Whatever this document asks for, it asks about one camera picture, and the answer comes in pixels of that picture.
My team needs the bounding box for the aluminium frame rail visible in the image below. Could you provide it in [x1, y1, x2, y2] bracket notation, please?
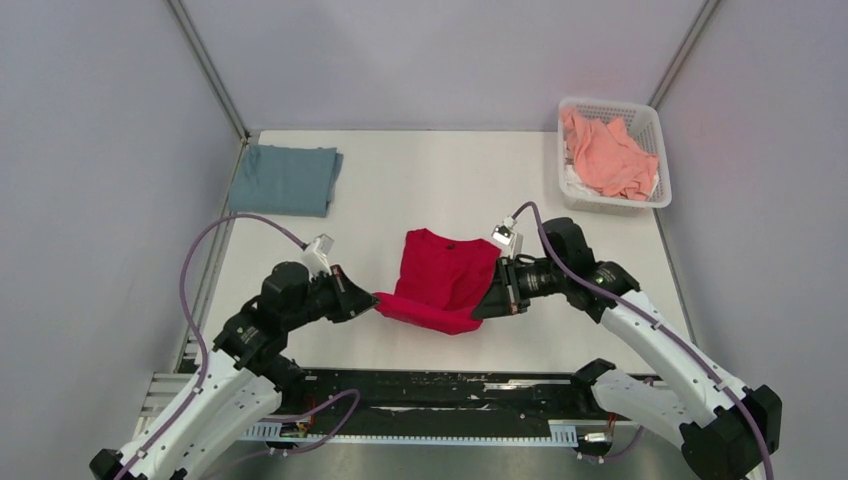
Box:
[119, 372, 763, 480]

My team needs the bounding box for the red t shirt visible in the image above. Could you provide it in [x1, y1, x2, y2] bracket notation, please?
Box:
[375, 228, 501, 335]

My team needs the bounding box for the white plastic basket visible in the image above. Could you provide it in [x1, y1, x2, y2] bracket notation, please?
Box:
[556, 97, 672, 215]

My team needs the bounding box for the folded blue t shirt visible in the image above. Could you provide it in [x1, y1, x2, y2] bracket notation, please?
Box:
[227, 145, 344, 218]

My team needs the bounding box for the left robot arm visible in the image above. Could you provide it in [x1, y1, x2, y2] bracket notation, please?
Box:
[89, 262, 378, 479]

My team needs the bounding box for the pink t shirt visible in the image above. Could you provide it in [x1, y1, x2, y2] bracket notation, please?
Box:
[560, 107, 659, 201]

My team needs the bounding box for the purple cable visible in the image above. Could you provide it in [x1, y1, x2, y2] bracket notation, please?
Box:
[112, 212, 362, 480]
[511, 201, 776, 480]

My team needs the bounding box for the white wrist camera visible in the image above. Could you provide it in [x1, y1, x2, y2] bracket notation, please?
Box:
[491, 216, 523, 258]
[301, 234, 334, 276]

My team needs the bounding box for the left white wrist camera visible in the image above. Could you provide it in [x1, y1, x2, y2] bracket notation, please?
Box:
[301, 234, 334, 276]

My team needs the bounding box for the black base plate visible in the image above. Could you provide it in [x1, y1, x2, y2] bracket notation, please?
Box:
[267, 358, 616, 442]

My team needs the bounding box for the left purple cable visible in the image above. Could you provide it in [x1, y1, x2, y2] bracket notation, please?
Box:
[112, 212, 362, 480]

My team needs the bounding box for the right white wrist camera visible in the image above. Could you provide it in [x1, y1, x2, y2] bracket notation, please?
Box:
[491, 216, 523, 258]

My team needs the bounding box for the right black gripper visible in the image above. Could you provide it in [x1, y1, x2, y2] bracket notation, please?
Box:
[470, 255, 566, 321]

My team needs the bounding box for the white cloth in basket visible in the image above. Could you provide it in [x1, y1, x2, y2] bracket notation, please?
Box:
[563, 156, 599, 196]

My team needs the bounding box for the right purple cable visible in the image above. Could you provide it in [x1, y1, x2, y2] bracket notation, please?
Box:
[511, 201, 776, 480]

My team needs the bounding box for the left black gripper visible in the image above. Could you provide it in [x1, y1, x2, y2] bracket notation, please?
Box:
[285, 264, 381, 330]

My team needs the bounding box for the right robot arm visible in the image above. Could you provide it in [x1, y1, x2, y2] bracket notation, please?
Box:
[473, 216, 782, 479]

